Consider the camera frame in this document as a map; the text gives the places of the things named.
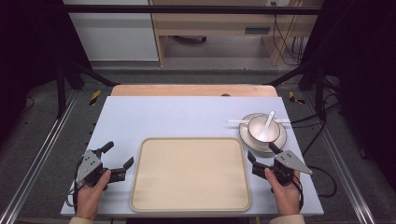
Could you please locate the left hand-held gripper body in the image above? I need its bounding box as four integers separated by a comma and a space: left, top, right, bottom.
74, 148, 127, 190

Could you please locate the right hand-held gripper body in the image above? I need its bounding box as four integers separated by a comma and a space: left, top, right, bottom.
251, 150, 314, 188

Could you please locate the person's right hand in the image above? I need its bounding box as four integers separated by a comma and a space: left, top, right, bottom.
263, 167, 303, 217

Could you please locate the person's left hand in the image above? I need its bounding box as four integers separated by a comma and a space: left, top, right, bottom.
75, 169, 112, 221

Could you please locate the white round plate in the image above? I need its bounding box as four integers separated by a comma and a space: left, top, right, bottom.
238, 112, 288, 154

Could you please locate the white ceramic spoon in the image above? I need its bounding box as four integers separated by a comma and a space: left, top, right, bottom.
255, 109, 276, 143

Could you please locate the white bowl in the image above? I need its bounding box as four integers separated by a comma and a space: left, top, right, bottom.
247, 115, 282, 144

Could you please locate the white chopstick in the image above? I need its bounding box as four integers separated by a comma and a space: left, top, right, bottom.
227, 119, 291, 123
229, 120, 291, 126

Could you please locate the yellow black tape marker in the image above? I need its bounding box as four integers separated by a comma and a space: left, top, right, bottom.
288, 91, 306, 105
89, 90, 103, 106

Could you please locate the beige rectangular tray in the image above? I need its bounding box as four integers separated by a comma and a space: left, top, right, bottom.
129, 136, 252, 213

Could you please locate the black metal stand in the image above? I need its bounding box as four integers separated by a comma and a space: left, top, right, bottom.
55, 57, 121, 119
268, 57, 329, 121

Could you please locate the wooden table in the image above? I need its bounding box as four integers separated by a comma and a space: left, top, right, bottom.
110, 84, 279, 98

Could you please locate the white cabinet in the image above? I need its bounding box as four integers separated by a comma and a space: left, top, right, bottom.
63, 0, 160, 63

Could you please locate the black curtain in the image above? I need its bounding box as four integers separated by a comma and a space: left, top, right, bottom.
0, 0, 93, 147
299, 0, 396, 190

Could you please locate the wooden desk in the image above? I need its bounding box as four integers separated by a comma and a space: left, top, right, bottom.
148, 0, 325, 67

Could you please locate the black horizontal bar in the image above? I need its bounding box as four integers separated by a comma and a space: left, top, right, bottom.
64, 4, 322, 16

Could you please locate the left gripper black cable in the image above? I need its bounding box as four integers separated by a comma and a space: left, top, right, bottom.
64, 161, 82, 210

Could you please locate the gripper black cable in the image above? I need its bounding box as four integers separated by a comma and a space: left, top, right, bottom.
64, 161, 82, 210
290, 165, 338, 211

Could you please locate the black floor cable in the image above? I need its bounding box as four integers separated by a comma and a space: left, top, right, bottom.
290, 101, 342, 158

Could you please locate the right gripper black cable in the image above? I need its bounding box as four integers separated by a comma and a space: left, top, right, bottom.
290, 165, 338, 211

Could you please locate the aluminium floor rail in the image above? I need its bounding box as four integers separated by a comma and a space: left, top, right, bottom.
0, 89, 80, 224
302, 92, 378, 224

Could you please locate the bundle of black desk cables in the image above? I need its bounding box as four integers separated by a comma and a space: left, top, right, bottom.
270, 1, 306, 67

